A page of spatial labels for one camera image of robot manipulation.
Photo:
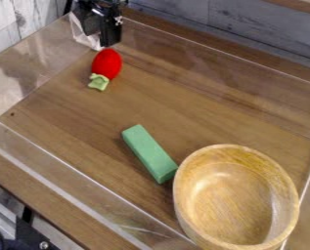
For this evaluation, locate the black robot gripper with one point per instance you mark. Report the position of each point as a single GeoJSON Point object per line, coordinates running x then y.
{"type": "Point", "coordinates": [90, 11]}

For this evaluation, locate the red plush strawberry toy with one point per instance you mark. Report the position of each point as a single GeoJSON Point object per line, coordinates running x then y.
{"type": "Point", "coordinates": [106, 66]}

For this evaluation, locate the clear acrylic tray walls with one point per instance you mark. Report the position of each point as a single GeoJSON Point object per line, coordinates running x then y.
{"type": "Point", "coordinates": [197, 90]}

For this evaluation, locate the green rectangular block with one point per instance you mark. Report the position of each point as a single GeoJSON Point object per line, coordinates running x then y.
{"type": "Point", "coordinates": [156, 160]}

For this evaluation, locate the wooden bowl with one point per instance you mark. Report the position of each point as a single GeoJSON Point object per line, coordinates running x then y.
{"type": "Point", "coordinates": [235, 199]}

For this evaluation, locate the black metal table clamp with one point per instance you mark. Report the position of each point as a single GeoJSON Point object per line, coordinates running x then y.
{"type": "Point", "coordinates": [31, 237]}

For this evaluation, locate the clear acrylic corner bracket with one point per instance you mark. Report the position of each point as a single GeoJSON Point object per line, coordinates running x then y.
{"type": "Point", "coordinates": [88, 40]}

